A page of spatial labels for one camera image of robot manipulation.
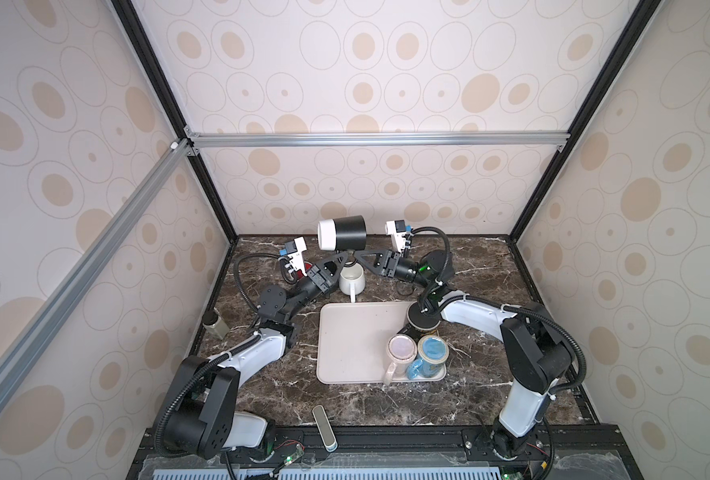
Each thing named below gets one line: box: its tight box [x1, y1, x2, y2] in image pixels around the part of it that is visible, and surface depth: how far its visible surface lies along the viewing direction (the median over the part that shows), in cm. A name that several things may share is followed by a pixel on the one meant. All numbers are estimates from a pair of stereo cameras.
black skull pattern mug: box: [398, 301, 442, 340], surface depth 85 cm
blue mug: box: [406, 335, 450, 381], surface depth 80 cm
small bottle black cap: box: [202, 307, 230, 340], surface depth 89 cm
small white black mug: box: [317, 215, 367, 251], surface depth 68 cm
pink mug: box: [383, 333, 418, 386], surface depth 79 cm
